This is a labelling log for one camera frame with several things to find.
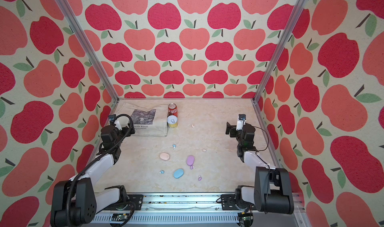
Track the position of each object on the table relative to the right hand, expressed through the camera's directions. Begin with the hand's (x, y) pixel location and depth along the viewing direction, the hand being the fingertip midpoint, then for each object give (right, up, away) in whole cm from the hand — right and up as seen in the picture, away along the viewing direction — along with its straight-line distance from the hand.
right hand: (237, 125), depth 88 cm
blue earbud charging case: (-35, -26, -6) cm, 44 cm away
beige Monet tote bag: (-57, +2, +10) cm, 58 cm away
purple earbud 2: (-23, -29, -6) cm, 38 cm away
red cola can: (-41, +9, +13) cm, 44 cm away
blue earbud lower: (-45, -26, -4) cm, 52 cm away
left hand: (-67, +1, -2) cm, 67 cm away
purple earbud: (-28, -24, -2) cm, 37 cm away
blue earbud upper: (-39, -14, +6) cm, 42 cm away
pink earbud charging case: (-44, -19, 0) cm, 48 cm away
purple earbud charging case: (-29, -21, 0) cm, 36 cm away
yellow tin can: (-41, +2, +12) cm, 43 cm away
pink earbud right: (-20, -16, +4) cm, 26 cm away
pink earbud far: (-27, -2, +16) cm, 32 cm away
